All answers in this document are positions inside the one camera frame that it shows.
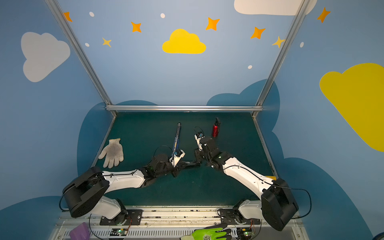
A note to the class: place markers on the green black work glove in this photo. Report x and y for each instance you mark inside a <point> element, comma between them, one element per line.
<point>215,232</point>

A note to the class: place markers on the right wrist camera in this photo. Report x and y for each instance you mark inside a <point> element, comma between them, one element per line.
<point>198,138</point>

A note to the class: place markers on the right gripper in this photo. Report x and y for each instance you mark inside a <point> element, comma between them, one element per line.
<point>197,153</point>

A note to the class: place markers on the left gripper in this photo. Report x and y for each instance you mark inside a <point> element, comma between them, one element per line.
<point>182,165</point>

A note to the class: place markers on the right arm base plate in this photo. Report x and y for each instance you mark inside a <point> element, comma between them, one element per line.
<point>231,217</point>

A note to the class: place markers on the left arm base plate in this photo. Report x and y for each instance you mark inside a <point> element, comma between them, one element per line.
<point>132,216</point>

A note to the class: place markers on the white knit glove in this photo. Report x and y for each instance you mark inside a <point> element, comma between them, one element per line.
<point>112,153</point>

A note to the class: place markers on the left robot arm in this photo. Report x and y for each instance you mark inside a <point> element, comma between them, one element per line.
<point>86,194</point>

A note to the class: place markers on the purple cloth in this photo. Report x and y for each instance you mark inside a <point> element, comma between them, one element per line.
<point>81,232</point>

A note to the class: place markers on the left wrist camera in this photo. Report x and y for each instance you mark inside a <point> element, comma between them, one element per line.
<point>176,157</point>

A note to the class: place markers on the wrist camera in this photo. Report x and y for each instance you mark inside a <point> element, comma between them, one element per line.
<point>176,157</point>
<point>198,138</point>

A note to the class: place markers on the aluminium rail frame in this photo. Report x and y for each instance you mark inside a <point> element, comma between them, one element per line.
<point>57,12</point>

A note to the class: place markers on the yellow plastic scoop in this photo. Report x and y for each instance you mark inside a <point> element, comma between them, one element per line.
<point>272,177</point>

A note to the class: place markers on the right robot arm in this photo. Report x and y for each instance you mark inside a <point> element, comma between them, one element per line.
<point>277,206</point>

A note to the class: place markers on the red spray bottle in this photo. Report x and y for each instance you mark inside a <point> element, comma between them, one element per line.
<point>216,128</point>

